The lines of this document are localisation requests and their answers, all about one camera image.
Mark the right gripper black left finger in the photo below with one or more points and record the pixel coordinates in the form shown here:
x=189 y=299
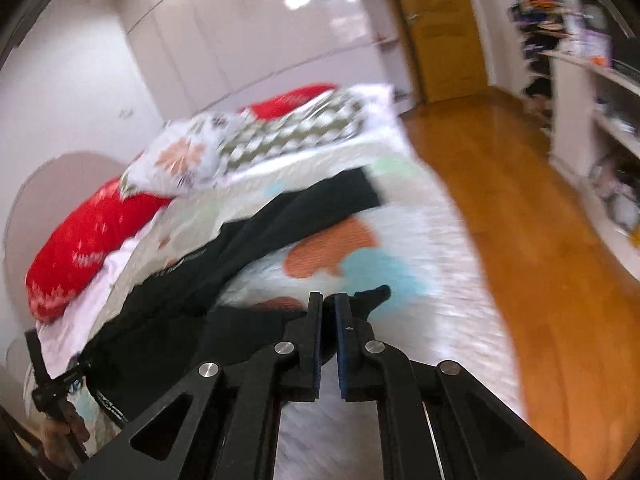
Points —
x=219 y=422

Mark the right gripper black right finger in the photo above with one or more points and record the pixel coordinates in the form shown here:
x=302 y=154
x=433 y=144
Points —
x=437 y=421

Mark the black pants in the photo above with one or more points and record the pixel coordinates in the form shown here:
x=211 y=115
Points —
x=204 y=307

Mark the left hand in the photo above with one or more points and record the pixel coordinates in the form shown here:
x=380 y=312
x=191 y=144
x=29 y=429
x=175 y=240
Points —
x=54 y=435

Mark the red pillow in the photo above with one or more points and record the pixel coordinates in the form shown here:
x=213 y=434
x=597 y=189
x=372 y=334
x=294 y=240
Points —
x=77 y=248

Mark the pink headboard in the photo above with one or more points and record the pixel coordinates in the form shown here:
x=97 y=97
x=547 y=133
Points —
x=44 y=200

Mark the heart patterned quilt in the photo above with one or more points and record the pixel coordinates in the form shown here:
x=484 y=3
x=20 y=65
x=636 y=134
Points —
x=408 y=267

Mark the floral white pillow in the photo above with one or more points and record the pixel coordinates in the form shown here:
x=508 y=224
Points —
x=183 y=158

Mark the grey white patterned pillow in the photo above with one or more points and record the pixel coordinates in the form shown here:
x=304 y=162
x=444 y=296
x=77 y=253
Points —
x=334 y=117

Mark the white shelf unit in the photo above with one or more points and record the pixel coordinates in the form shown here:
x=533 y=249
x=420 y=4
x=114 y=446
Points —
x=584 y=64

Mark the white wardrobe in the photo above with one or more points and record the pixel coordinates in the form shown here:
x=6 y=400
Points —
x=224 y=54

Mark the wooden door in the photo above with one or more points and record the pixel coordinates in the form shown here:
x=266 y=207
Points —
x=446 y=44

